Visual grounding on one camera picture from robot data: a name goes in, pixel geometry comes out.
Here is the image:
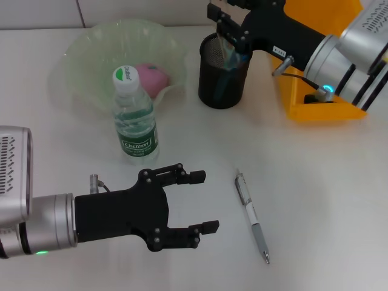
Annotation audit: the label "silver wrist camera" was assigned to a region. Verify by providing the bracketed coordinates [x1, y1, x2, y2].
[0, 125, 34, 227]
[339, 0, 388, 63]

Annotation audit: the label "grey white ballpoint pen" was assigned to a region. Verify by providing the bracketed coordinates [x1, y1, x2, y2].
[233, 168, 271, 265]

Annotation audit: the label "green plastic wrapper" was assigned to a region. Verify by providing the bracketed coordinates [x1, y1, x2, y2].
[304, 92, 339, 105]

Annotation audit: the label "yellow plastic storage bin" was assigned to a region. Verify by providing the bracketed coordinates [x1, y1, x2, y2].
[271, 0, 369, 122]

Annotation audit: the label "water bottle green label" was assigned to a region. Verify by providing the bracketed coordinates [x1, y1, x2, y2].
[111, 65, 161, 166]

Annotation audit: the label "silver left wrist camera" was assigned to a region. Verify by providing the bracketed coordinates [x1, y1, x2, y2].
[0, 125, 34, 227]

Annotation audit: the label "left gripper cable with plug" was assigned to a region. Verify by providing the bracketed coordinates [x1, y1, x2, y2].
[89, 173, 112, 195]

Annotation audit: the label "gripper cable with plug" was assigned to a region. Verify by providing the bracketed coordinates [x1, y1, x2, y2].
[271, 55, 334, 95]
[89, 173, 112, 195]

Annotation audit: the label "right gripper cable with plug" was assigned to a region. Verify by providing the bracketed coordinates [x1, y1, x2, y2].
[271, 55, 334, 95]

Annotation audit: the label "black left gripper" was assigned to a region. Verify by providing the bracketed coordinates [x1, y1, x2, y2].
[74, 162, 220, 252]

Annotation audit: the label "clear plastic ruler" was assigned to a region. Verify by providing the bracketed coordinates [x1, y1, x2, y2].
[215, 22, 234, 70]

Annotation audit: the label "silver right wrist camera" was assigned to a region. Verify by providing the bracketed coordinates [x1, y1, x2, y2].
[339, 0, 388, 63]

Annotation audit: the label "green glass fruit plate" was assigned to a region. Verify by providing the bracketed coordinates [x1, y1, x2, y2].
[62, 18, 189, 115]

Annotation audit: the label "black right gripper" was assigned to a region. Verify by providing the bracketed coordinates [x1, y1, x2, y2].
[207, 0, 327, 69]

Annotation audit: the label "black mesh pen cup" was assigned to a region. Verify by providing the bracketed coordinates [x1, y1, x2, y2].
[198, 32, 252, 110]

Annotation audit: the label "pink peach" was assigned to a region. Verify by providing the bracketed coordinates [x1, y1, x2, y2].
[134, 62, 170, 99]

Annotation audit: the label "teal blue capped scissors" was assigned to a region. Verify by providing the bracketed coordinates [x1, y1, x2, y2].
[212, 42, 251, 102]

